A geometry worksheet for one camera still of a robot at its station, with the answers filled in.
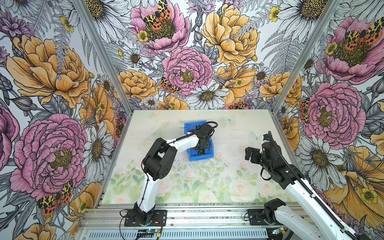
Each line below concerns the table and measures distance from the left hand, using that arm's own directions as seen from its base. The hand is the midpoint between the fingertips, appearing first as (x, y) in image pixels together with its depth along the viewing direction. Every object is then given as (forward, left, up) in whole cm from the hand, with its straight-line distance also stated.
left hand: (201, 147), depth 98 cm
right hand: (-13, -26, +14) cm, 32 cm away
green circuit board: (-43, +27, -3) cm, 51 cm away
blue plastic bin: (-4, +6, -2) cm, 7 cm away
